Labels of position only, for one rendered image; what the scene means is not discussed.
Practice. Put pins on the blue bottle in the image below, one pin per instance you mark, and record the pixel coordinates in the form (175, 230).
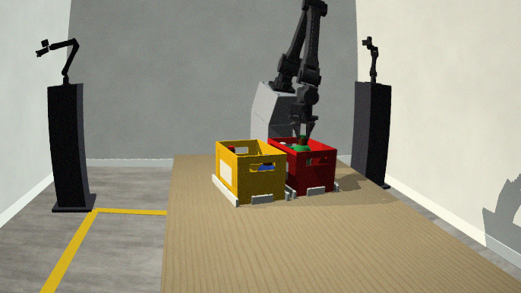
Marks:
(266, 166)

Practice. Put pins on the red plastic crate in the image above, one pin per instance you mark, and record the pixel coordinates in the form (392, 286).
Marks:
(300, 176)

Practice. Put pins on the yellow plastic crate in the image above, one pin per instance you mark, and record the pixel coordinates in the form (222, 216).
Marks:
(239, 172)

